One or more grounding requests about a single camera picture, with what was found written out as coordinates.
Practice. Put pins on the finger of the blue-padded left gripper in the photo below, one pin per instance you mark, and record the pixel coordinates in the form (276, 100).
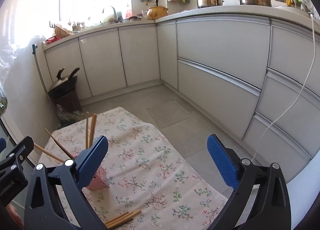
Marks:
(3, 144)

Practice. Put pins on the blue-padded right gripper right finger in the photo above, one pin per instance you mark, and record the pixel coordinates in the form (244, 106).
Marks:
(271, 208)

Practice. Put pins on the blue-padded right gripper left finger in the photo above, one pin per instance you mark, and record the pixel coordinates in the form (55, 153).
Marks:
(43, 207)

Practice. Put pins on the person's left hand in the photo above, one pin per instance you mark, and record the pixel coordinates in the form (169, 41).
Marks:
(15, 215)

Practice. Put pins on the green vegetable bag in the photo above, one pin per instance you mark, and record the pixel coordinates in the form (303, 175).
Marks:
(3, 101)

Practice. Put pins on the pink perforated utensil holder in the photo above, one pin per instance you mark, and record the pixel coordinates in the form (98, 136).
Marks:
(98, 179)

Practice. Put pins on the black wok with lid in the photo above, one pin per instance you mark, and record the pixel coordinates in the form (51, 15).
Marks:
(63, 85)

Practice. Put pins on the floral tablecloth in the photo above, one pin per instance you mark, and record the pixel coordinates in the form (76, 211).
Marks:
(145, 172)

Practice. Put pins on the red dish basket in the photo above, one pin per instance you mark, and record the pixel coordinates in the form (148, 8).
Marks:
(52, 39)

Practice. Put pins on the woven bread basket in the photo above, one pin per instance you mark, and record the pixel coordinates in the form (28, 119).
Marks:
(62, 32)

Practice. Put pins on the chrome sink faucet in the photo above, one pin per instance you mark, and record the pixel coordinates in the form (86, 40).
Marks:
(109, 15)

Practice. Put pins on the golden cooking pot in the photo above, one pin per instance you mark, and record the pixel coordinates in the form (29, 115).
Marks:
(156, 12)

